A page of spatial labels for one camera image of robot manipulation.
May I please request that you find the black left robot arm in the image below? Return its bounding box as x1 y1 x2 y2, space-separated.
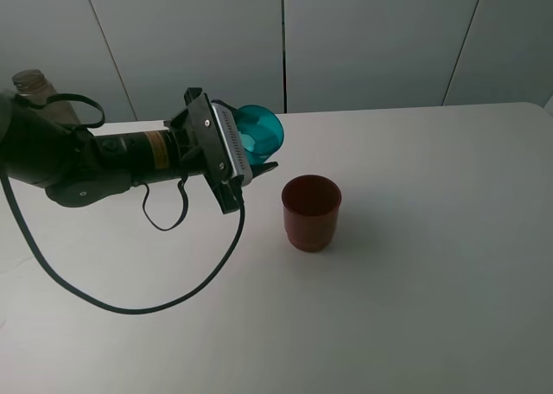
1 87 239 213

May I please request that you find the red plastic cup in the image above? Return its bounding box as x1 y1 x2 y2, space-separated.
281 175 342 252

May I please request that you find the teal translucent plastic cup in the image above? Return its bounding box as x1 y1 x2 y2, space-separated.
233 105 284 165

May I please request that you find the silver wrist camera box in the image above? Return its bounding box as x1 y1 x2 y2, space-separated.
211 101 253 187

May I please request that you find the clear plastic water bottle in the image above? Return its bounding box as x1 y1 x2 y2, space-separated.
11 69 80 125

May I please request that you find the black camera cable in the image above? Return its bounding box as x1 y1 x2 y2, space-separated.
0 168 247 316

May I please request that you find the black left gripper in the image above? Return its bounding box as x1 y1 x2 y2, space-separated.
164 87 278 214

